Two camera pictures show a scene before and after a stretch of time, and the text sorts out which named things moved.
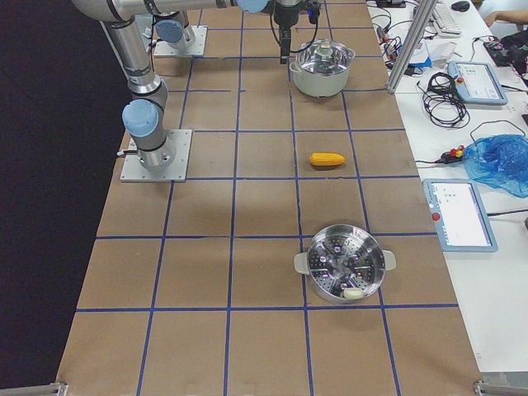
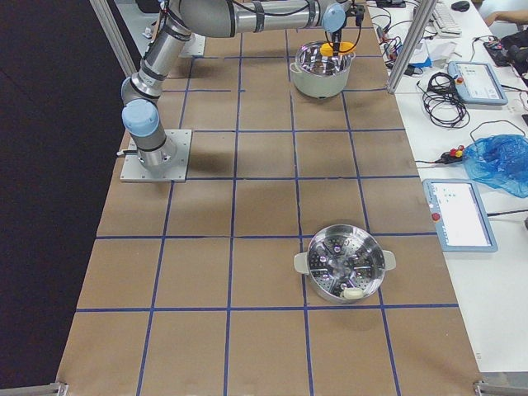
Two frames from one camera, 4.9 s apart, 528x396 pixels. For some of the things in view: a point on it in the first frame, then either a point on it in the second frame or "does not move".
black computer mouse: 462,6 does not move
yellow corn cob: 326,158 to 344,47
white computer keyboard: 444,21 does not move
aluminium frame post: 422,16 does not move
